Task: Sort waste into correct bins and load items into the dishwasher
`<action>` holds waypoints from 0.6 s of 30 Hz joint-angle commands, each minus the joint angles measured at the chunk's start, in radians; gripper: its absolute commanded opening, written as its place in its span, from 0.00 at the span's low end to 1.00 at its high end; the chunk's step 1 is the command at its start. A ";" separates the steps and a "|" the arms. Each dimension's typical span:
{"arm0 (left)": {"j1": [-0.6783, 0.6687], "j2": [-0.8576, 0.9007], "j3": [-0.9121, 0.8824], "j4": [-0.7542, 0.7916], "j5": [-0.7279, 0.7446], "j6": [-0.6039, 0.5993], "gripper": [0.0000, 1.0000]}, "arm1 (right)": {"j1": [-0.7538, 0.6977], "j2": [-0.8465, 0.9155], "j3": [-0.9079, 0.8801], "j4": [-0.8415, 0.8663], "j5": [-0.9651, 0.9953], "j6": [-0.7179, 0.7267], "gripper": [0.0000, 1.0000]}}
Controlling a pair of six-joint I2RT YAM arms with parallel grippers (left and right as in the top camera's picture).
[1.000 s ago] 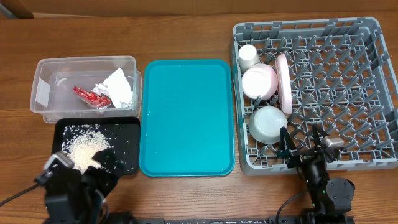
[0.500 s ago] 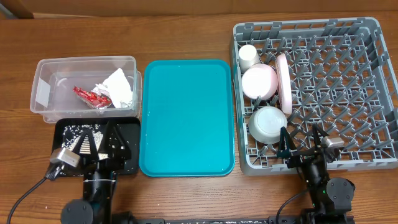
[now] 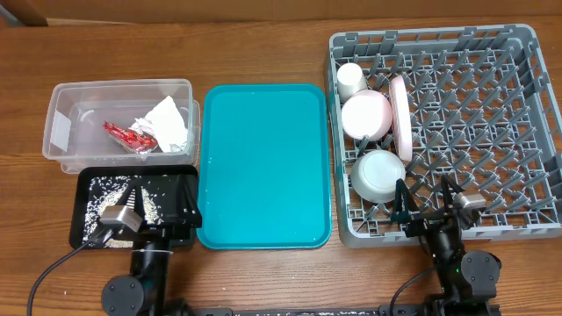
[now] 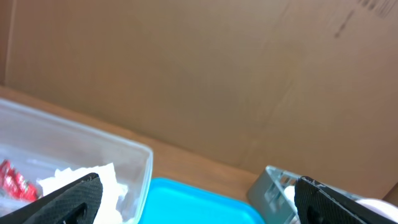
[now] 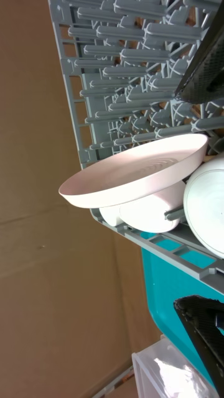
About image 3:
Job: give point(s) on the white rice pile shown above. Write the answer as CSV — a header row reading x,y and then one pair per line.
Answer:
x,y
157,195

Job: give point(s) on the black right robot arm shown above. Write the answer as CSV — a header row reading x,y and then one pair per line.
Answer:
x,y
467,278

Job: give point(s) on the grey bowl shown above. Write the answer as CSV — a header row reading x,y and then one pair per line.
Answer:
x,y
374,176

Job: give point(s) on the pink bowl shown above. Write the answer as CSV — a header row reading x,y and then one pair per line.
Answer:
x,y
367,113

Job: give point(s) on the teal plastic tray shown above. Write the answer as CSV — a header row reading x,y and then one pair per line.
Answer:
x,y
264,176

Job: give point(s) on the clear plastic bin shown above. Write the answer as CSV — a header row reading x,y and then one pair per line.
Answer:
x,y
74,135

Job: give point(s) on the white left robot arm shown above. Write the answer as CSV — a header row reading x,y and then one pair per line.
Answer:
x,y
140,292

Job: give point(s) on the grey dishwasher rack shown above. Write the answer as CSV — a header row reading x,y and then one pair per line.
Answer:
x,y
483,111

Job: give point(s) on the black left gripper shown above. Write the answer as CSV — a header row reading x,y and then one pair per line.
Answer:
x,y
180,228

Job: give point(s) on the red snack wrapper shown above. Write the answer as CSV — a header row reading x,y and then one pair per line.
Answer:
x,y
130,140

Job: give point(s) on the black tray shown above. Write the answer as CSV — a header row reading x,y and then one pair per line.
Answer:
x,y
81,206

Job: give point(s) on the pale green cup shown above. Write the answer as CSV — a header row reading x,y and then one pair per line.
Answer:
x,y
350,80

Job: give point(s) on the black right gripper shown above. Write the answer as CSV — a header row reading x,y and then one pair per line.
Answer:
x,y
422,219

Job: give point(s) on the white napkin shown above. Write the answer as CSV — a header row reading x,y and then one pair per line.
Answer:
x,y
166,125

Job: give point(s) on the pink plate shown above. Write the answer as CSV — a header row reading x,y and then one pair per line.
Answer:
x,y
402,129

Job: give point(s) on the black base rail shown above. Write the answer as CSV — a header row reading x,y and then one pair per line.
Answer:
x,y
382,310

